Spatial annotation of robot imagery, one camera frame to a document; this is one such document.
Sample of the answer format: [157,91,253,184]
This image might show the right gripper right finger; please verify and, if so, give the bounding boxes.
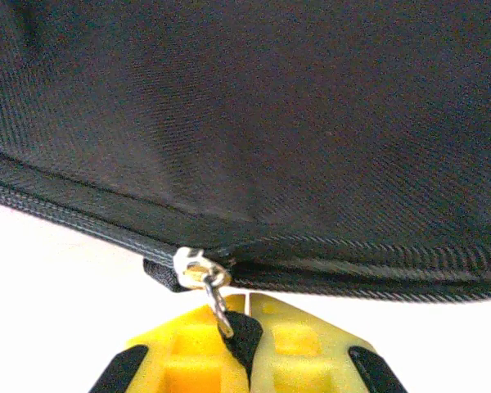
[247,292,410,393]

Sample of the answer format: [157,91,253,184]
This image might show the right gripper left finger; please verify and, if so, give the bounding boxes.
[89,305,250,393]

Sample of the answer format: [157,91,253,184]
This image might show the zipper pull with black tab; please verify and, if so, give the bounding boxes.
[173,246,265,388]

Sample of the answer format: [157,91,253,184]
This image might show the black backpack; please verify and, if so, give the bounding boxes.
[0,0,491,305]

